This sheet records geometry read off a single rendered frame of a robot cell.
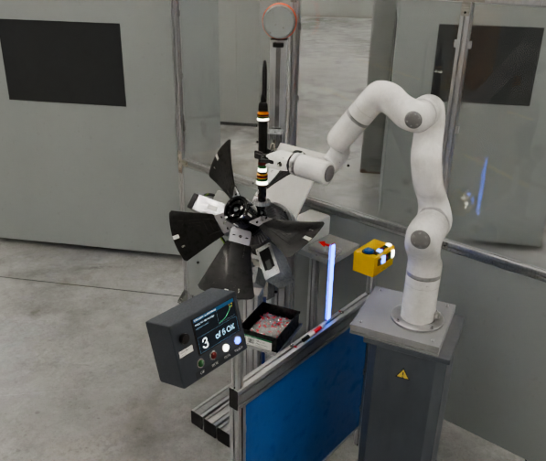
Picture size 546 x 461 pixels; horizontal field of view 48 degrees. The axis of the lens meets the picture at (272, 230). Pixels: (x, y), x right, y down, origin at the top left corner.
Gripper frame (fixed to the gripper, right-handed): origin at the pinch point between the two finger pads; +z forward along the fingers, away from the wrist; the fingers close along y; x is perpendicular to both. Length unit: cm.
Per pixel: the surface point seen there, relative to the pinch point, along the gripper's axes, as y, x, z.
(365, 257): 21, -40, -38
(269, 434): -36, -92, -38
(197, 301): -67, -22, -34
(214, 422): -9, -139, 19
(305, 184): 33.1, -22.1, 2.7
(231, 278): -18, -48, -1
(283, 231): -3.3, -27.3, -14.7
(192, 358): -78, -31, -43
